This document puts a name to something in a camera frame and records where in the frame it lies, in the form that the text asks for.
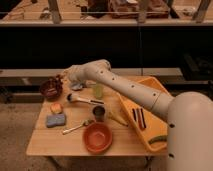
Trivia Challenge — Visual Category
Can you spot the orange peach fruit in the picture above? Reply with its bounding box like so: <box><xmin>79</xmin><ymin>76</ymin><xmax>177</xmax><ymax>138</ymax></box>
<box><xmin>50</xmin><ymin>103</ymin><xmax>63</xmax><ymax>114</ymax></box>

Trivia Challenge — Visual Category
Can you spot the metal spoon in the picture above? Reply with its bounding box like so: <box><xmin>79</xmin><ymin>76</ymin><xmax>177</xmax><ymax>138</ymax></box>
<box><xmin>62</xmin><ymin>119</ymin><xmax>94</xmax><ymax>135</ymax></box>

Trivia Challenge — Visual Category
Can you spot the black brush with handle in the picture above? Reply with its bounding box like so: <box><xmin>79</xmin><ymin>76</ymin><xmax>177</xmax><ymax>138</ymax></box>
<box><xmin>67</xmin><ymin>93</ymin><xmax>104</xmax><ymax>105</ymax></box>

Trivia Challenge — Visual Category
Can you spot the yellow plastic tray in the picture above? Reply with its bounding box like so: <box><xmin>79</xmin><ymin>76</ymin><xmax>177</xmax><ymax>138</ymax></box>
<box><xmin>115</xmin><ymin>76</ymin><xmax>171</xmax><ymax>154</ymax></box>

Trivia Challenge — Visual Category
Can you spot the dark marker pen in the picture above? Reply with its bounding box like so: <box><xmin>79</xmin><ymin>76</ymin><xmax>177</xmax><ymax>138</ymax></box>
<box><xmin>132</xmin><ymin>108</ymin><xmax>137</xmax><ymax>122</ymax></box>

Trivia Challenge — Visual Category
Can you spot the green cucumber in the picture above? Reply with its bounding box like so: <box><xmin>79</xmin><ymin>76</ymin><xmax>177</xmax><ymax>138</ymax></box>
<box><xmin>148</xmin><ymin>135</ymin><xmax>167</xmax><ymax>145</ymax></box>

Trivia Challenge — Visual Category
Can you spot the orange bowl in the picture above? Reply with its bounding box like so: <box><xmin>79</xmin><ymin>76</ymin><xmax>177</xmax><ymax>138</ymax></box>
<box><xmin>82</xmin><ymin>122</ymin><xmax>113</xmax><ymax>154</ymax></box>

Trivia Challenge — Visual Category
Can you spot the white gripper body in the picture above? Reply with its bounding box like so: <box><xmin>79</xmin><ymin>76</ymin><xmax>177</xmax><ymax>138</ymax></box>
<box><xmin>62</xmin><ymin>65</ymin><xmax>81</xmax><ymax>83</ymax></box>

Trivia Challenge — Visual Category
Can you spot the black marker pen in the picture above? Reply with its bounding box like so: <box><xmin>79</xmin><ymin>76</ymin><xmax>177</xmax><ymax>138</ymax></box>
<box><xmin>140</xmin><ymin>108</ymin><xmax>146</xmax><ymax>129</ymax></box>

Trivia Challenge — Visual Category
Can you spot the red marker pen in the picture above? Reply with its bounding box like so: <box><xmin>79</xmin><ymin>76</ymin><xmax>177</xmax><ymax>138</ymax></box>
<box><xmin>136</xmin><ymin>108</ymin><xmax>144</xmax><ymax>130</ymax></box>

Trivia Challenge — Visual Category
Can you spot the blue sponge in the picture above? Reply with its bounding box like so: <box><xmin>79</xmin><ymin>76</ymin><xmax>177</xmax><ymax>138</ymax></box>
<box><xmin>46</xmin><ymin>114</ymin><xmax>66</xmax><ymax>128</ymax></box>

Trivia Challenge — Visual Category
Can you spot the dark purple grape bunch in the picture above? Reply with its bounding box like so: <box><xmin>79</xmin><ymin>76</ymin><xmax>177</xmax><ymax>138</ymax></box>
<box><xmin>55</xmin><ymin>75</ymin><xmax>63</xmax><ymax>91</ymax></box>

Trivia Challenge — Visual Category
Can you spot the blue crumpled cloth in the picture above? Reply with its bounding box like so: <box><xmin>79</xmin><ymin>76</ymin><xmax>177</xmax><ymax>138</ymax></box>
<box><xmin>71</xmin><ymin>83</ymin><xmax>84</xmax><ymax>91</ymax></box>

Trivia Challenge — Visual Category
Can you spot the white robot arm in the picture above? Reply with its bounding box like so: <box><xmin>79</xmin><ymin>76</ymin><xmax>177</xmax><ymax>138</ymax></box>
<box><xmin>63</xmin><ymin>59</ymin><xmax>213</xmax><ymax>171</ymax></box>

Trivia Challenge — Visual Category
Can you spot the yellow banana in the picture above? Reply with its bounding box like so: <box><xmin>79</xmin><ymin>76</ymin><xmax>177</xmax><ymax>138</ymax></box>
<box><xmin>108</xmin><ymin>112</ymin><xmax>128</xmax><ymax>127</ymax></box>

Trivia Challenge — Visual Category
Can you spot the clear jar white lid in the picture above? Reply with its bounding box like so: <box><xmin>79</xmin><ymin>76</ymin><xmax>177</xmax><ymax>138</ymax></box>
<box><xmin>87</xmin><ymin>82</ymin><xmax>103</xmax><ymax>100</ymax></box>

